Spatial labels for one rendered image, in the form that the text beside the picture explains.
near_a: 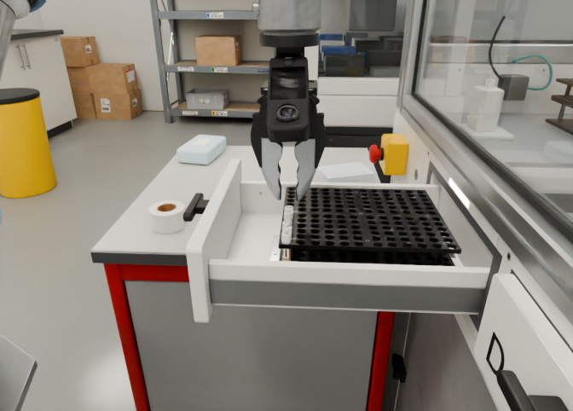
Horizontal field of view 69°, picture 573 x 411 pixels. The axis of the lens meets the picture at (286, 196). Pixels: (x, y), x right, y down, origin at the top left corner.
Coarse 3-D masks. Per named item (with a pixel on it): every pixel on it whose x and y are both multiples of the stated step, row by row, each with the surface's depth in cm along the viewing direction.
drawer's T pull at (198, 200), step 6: (198, 198) 60; (192, 204) 58; (198, 204) 59; (204, 204) 59; (186, 210) 57; (192, 210) 57; (198, 210) 58; (204, 210) 58; (186, 216) 56; (192, 216) 56
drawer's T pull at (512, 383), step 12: (504, 372) 32; (504, 384) 31; (516, 384) 31; (504, 396) 31; (516, 396) 30; (528, 396) 30; (540, 396) 30; (552, 396) 30; (516, 408) 29; (528, 408) 29; (540, 408) 29; (552, 408) 29; (564, 408) 29
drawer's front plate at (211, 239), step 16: (240, 160) 71; (224, 176) 64; (240, 176) 71; (224, 192) 58; (208, 208) 54; (224, 208) 58; (240, 208) 72; (208, 224) 50; (224, 224) 58; (192, 240) 46; (208, 240) 48; (224, 240) 58; (192, 256) 46; (208, 256) 49; (224, 256) 58; (192, 272) 47; (208, 272) 49; (192, 288) 48; (208, 288) 49; (208, 304) 49; (208, 320) 50
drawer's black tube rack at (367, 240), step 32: (320, 192) 65; (352, 192) 65; (384, 192) 66; (416, 192) 65; (320, 224) 56; (352, 224) 56; (384, 224) 56; (416, 224) 56; (320, 256) 54; (352, 256) 54; (384, 256) 54; (416, 256) 54; (448, 256) 54
